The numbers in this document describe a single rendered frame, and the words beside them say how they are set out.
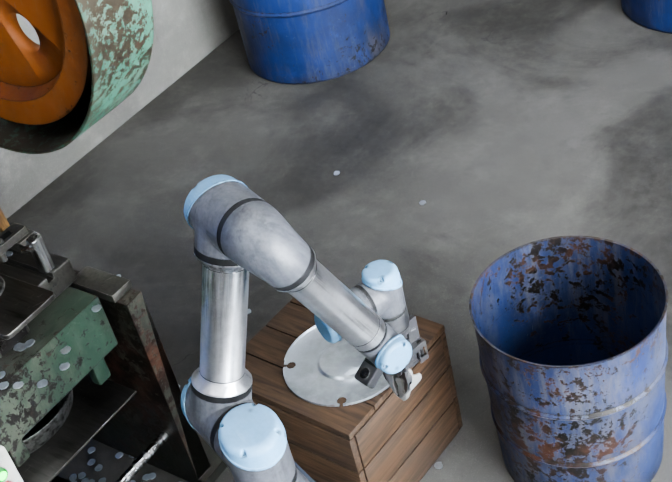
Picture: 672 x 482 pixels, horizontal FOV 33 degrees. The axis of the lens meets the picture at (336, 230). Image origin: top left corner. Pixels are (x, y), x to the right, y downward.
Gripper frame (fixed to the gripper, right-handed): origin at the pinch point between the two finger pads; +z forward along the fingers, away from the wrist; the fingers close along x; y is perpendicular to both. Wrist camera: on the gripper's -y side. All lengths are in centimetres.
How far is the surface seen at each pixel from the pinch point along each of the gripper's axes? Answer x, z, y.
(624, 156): 47, 36, 137
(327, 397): 14.0, 1.2, -9.5
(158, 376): 48, -3, -32
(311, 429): 13.2, 5.3, -16.2
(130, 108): 222, 33, 59
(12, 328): 42, -42, -58
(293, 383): 23.7, 1.2, -11.6
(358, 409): 5.9, 1.4, -7.5
